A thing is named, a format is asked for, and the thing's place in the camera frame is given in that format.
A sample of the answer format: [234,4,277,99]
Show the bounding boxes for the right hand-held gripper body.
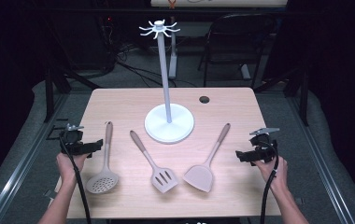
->
[248,127,281,165]

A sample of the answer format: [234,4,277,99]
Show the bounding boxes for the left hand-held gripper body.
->
[59,123,89,156]

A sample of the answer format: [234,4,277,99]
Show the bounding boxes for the beige perforated skimmer spoon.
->
[85,120,120,195]

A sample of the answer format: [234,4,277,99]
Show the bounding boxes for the beige solid turner spatula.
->
[182,122,232,194]

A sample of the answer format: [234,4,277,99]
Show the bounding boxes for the beige slotted spatula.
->
[129,130,179,194]

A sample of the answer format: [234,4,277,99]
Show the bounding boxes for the white utensil rack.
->
[138,19,195,145]

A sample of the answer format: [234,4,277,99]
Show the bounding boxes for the person's left hand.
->
[56,151,90,185]

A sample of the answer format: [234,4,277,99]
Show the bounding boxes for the person's right hand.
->
[253,155,290,194]

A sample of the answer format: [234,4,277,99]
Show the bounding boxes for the grey metal stand foot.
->
[240,63,252,81]

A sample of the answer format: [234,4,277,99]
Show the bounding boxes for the black folding chair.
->
[197,12,277,90]

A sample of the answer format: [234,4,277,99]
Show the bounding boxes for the dark equipment with red light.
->
[72,0,118,73]

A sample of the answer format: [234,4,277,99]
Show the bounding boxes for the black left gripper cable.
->
[59,133,92,224]

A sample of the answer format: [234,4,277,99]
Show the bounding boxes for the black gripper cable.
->
[259,141,280,224]
[59,133,92,224]

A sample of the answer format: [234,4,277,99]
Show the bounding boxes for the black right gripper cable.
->
[259,141,280,224]

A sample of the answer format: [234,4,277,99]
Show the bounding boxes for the black metal frame stand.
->
[253,66,310,127]
[43,60,102,124]

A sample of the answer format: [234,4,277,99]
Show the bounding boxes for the aluminium floor rail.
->
[0,92,69,224]
[286,96,355,224]

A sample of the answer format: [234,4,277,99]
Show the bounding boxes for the black floor cable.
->
[115,59,198,89]

